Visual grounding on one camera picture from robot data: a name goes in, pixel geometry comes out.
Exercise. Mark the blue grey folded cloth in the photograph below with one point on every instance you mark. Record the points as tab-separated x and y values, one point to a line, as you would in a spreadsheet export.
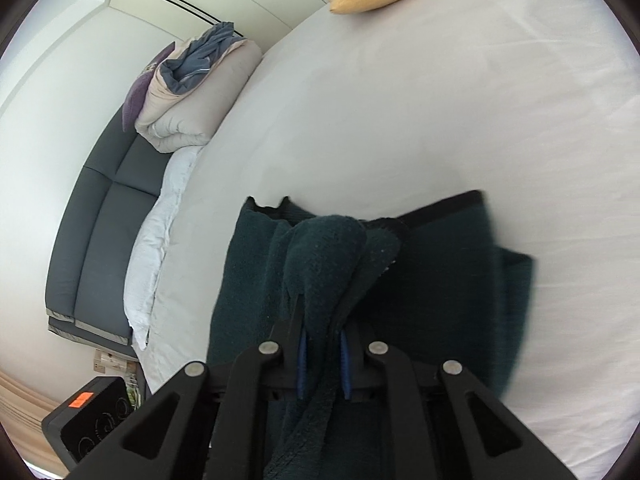
188	65

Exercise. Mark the dark green knit sweater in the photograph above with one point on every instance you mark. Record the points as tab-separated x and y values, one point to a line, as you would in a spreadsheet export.
432	283

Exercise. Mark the dark grey padded headboard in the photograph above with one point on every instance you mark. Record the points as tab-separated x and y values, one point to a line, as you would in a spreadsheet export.
117	187

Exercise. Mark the black box orange label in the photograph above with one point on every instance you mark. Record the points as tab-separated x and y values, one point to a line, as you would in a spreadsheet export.
86	418

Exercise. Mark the brown curtain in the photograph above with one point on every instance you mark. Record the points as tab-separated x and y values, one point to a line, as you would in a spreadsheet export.
22	411

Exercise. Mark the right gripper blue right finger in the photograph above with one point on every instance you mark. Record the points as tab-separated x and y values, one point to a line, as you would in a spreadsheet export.
346	368

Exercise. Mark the beige folded duvet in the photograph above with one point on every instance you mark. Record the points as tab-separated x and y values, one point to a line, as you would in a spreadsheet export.
170	122

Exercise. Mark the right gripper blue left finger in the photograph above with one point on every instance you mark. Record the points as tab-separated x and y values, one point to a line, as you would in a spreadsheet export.
301	367

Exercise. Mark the white pillow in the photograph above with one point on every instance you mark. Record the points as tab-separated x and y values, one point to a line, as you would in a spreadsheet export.
149	250

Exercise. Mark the white bed sheet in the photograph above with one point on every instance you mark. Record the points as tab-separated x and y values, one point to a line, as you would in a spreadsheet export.
534	102

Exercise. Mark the purple pillow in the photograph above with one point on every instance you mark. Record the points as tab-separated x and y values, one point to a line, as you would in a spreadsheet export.
136	94

